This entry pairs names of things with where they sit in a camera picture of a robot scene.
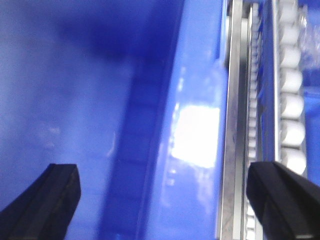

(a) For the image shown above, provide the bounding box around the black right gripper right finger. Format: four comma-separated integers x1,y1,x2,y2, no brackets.
246,161,320,240

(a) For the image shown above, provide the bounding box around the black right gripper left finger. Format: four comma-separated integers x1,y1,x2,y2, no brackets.
0,163,81,240

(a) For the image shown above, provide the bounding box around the large blue plastic bin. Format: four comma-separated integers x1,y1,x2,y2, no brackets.
0,0,228,240

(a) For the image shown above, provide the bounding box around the middle white roller track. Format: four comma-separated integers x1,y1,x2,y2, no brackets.
243,2,264,240

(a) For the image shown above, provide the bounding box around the white roller track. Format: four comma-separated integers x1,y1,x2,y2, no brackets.
243,2,264,240
271,0,308,177

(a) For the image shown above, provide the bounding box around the left white roller track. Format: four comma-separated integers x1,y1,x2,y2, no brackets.
271,0,308,177

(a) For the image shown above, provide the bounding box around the clear plastic bag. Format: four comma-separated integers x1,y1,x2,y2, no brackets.
299,4,320,54

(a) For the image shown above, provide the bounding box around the steel rack divider rail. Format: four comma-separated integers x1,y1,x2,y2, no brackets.
217,0,246,240

